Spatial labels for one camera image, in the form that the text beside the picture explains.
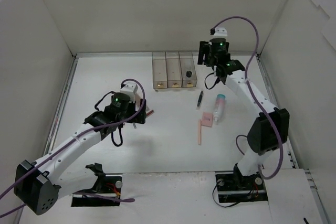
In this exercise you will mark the pink-brown eyeshadow palette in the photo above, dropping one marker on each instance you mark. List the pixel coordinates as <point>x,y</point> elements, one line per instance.
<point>148,111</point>

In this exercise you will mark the pink slim tube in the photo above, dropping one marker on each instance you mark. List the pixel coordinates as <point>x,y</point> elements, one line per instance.
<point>199,135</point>

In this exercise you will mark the clear three-slot organizer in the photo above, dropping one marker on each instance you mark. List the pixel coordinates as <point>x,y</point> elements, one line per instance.
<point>169,70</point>

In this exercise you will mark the black concealer stick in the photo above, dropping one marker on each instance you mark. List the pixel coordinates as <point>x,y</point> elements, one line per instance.
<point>199,101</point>

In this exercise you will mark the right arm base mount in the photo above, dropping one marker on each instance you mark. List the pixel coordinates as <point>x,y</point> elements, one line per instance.
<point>229,192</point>

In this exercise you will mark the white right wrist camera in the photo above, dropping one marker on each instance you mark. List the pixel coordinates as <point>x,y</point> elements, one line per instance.
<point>218,32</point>

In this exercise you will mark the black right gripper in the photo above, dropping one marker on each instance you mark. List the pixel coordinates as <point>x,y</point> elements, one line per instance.
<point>203,53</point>

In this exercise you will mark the pink square compact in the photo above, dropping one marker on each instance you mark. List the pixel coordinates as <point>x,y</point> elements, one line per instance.
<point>207,119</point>

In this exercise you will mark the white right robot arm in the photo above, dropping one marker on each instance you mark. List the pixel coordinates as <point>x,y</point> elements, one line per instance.
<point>269,124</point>

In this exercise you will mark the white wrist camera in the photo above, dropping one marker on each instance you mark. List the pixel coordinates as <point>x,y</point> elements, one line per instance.
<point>130,88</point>
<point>218,32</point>

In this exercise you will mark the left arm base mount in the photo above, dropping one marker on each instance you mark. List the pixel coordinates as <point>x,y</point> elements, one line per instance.
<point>105,185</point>

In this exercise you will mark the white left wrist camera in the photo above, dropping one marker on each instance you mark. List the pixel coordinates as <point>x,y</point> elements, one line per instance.
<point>130,88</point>

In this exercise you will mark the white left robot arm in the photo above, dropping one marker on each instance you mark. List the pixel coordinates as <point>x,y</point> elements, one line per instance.
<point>41,183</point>

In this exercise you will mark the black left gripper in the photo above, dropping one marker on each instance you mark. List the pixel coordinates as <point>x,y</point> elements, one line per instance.
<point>140,115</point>

